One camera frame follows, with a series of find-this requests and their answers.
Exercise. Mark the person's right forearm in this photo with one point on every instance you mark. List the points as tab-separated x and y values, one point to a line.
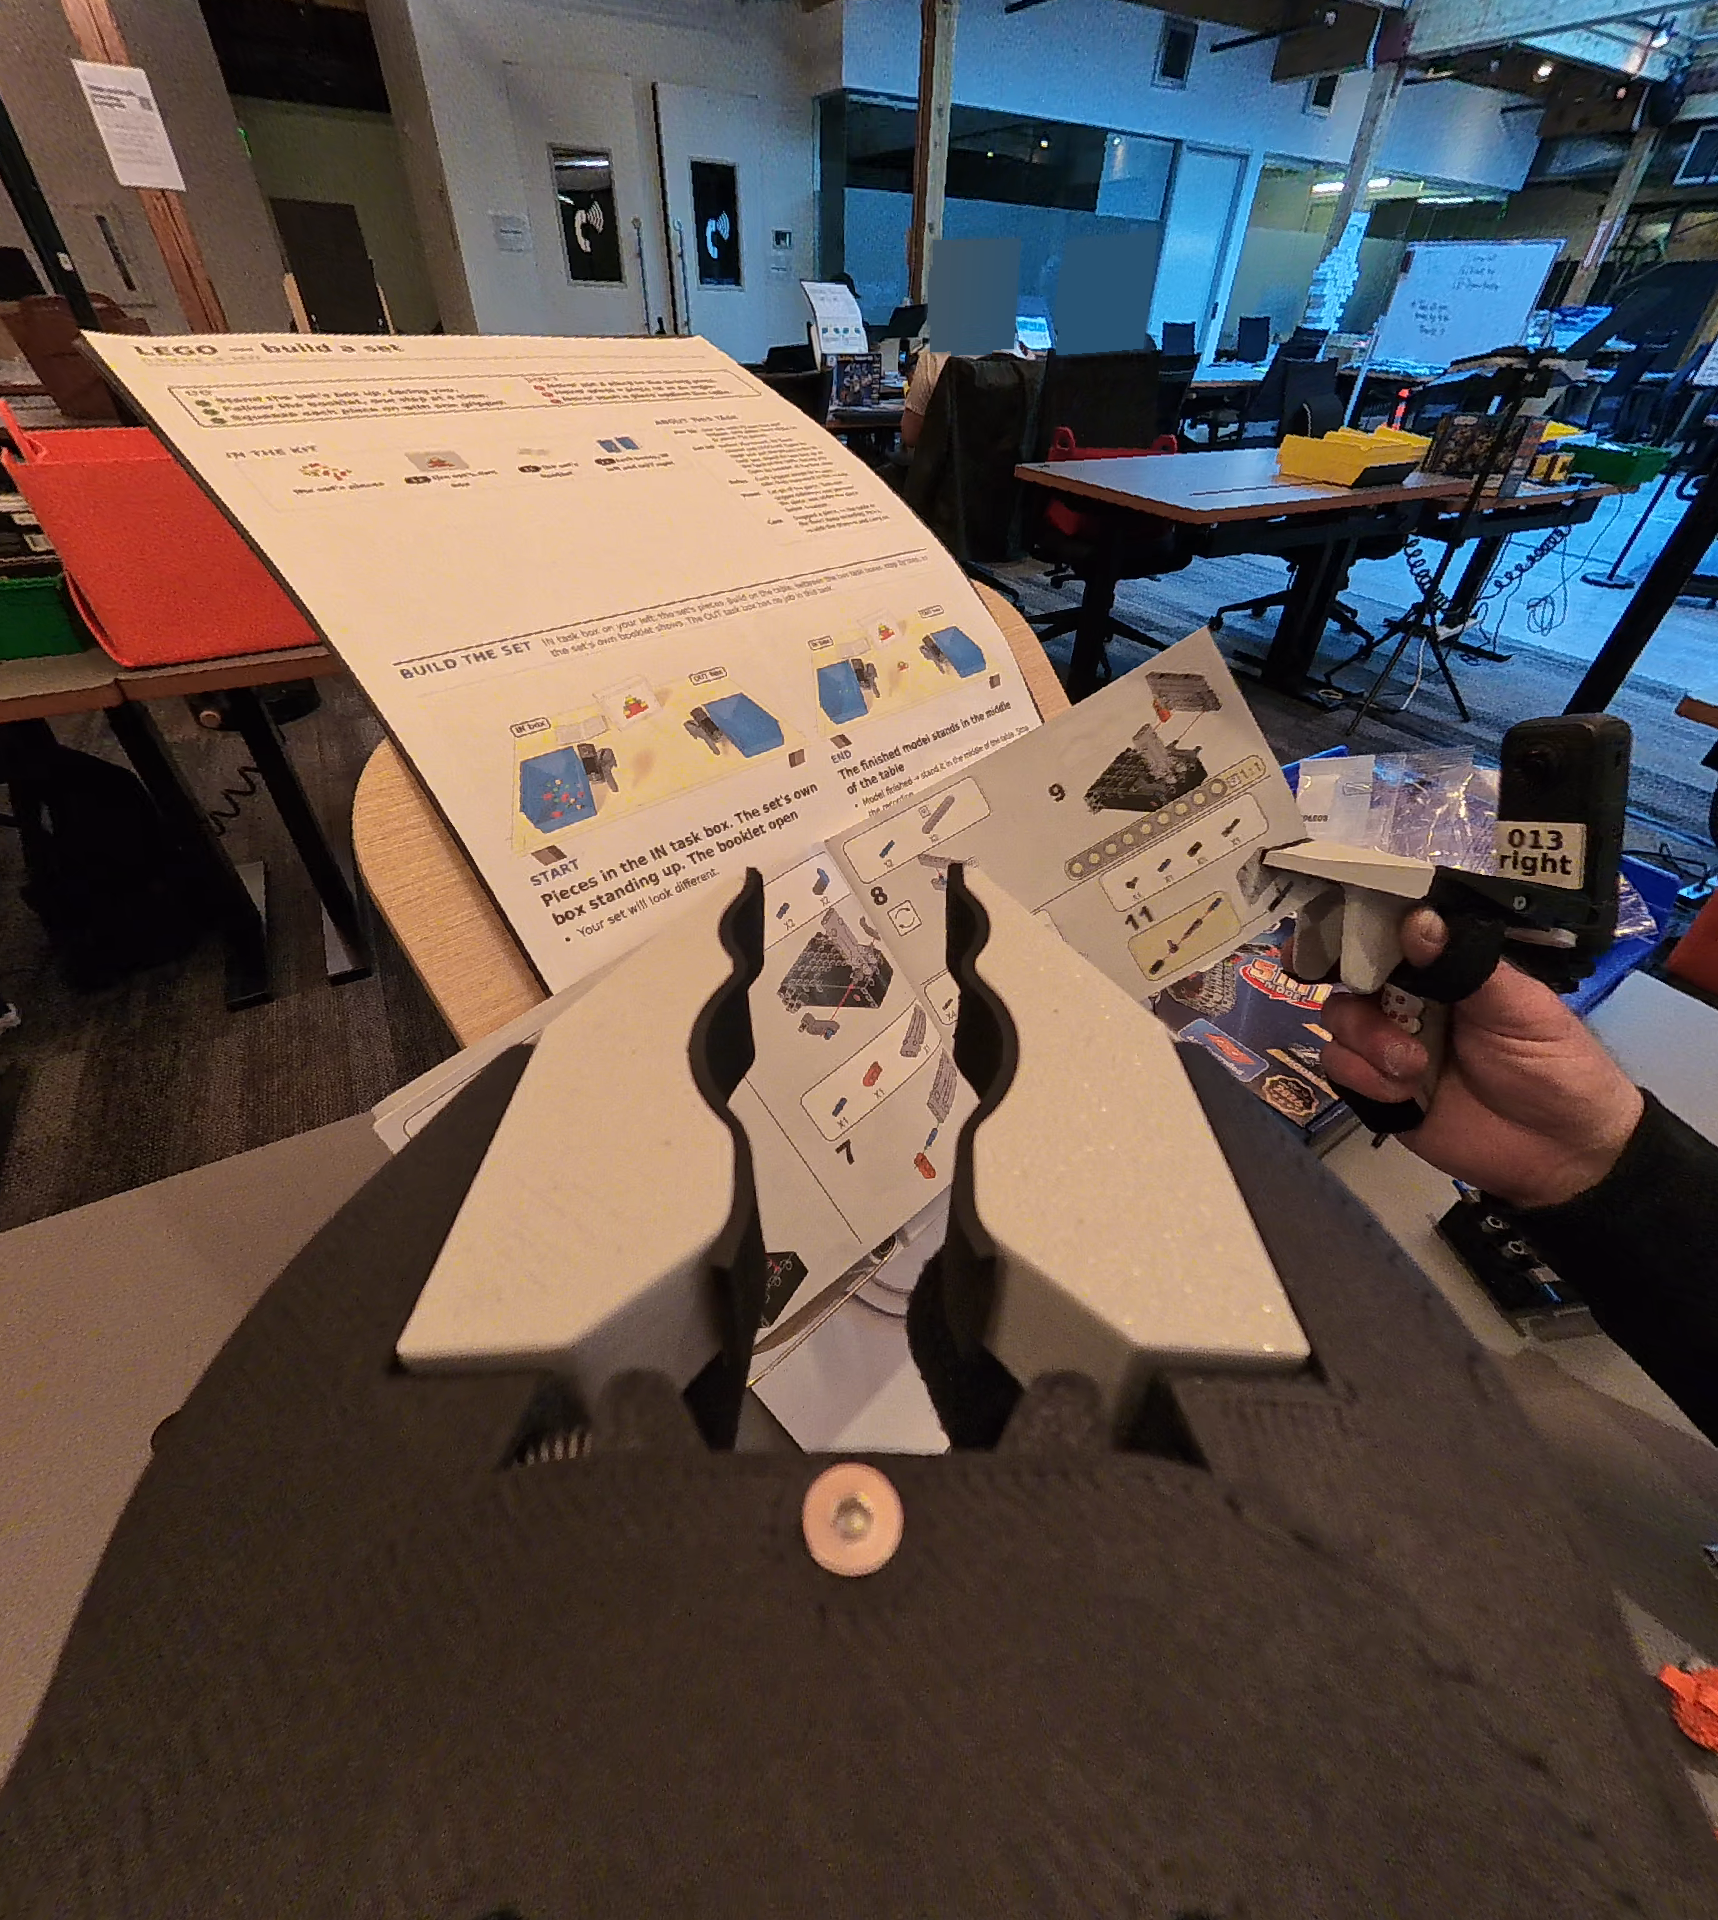
1698	1274

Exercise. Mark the black tripod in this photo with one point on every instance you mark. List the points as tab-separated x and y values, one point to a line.
1474	555

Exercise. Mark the black metal pole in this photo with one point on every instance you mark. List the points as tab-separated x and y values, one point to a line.
1698	510
12	165

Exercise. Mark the person's right hand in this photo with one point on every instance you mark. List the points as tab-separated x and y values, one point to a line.
1519	1094

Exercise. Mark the white paper sign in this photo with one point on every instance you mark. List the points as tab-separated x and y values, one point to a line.
126	120

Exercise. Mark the black office chair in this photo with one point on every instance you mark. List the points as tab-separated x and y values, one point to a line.
1084	434

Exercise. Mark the blue plastic bin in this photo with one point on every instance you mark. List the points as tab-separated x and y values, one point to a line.
1647	908

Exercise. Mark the long office table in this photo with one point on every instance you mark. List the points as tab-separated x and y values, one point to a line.
1249	488

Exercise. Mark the office desk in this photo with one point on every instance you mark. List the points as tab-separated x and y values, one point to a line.
125	683

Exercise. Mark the wooden column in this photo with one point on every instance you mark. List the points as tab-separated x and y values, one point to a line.
937	165

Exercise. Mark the printed instruction poster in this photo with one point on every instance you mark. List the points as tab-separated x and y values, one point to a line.
499	524

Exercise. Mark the black phone sign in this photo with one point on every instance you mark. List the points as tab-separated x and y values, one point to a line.
714	224
584	218

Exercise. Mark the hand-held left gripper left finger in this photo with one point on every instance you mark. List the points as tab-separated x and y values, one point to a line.
575	1200

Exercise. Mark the instruction booklet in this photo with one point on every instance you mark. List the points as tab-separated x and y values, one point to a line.
1069	841

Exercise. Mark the dark blue kit box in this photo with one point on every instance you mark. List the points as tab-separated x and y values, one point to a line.
1249	1034
866	380
1483	447

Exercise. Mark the clear plastic parts bag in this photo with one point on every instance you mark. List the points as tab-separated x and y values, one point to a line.
1414	794

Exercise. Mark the large whiteboard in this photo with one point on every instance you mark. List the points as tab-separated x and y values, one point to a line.
1467	300

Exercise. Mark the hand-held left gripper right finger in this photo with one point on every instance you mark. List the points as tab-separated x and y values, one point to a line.
1128	1200

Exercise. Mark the brown box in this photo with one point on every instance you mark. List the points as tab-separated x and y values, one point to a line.
72	352

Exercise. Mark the grey black brick model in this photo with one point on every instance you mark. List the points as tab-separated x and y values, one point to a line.
1519	1269

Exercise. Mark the orange toy gear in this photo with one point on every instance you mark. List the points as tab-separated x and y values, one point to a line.
1711	1703

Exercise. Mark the red plastic bin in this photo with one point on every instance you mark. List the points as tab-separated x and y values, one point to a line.
154	540

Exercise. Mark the yellow plastic bin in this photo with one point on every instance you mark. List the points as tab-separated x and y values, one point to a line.
1346	459

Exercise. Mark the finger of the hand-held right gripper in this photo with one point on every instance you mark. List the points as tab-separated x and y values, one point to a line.
1368	901
1315	939

